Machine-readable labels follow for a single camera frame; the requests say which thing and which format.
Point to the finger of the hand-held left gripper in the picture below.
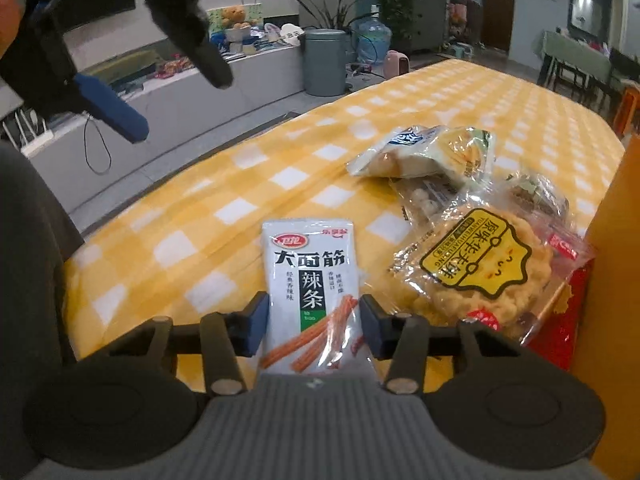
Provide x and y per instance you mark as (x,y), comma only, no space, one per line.
(117,107)
(195,40)

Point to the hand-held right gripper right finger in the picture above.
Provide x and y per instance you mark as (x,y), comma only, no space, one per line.
(372,327)

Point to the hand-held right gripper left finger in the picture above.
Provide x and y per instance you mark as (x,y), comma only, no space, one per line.
(256,322)

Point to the white spicy strip packet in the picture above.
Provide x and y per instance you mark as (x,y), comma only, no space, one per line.
(310,280)

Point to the small clear dark-bits packet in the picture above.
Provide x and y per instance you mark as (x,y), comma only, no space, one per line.
(540,190)

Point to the orange cardboard box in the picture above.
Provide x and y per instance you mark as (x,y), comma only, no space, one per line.
(610,285)

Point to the person's left hand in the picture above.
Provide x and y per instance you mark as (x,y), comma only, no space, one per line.
(9,15)

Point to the pile of colourful packets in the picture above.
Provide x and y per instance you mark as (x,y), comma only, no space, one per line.
(172,67)

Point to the teddy bear poster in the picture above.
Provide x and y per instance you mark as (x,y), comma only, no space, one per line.
(235,17)

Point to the grey low cabinet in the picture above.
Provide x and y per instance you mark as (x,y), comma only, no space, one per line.
(200,110)

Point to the white router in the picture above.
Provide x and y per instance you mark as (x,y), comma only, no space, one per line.
(30,135)

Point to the white helmet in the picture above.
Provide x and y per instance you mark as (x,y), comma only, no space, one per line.
(291,32)

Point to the clear biscuit packet yellow label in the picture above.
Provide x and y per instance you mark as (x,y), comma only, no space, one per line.
(480,280)

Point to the grey trash bin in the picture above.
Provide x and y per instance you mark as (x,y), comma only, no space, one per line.
(325,62)

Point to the yellow checked tablecloth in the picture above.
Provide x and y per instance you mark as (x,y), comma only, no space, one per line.
(225,185)

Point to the long-leaf potted plant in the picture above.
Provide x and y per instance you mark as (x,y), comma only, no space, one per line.
(327,15)

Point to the clear white-ball snack packet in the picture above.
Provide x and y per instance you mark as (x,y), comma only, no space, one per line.
(425,200)

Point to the blue water bottle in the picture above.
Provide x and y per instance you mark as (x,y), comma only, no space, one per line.
(372,40)

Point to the pale bread snack packet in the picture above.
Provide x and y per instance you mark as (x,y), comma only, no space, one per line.
(440,155)

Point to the red snack packet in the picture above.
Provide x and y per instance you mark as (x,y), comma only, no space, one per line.
(560,330)

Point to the pink space heater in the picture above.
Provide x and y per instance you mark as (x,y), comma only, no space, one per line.
(397,65)

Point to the grey-blue tall cabinet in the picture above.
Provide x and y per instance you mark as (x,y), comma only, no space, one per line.
(425,15)

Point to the brown door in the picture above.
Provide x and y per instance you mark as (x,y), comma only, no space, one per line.
(497,10)

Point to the green-cloth dining table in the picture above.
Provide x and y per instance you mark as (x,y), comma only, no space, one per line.
(570,47)

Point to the dark dining chair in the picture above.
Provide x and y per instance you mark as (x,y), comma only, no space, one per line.
(620,67)

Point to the dark framed window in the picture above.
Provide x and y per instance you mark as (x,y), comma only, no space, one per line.
(590,0)

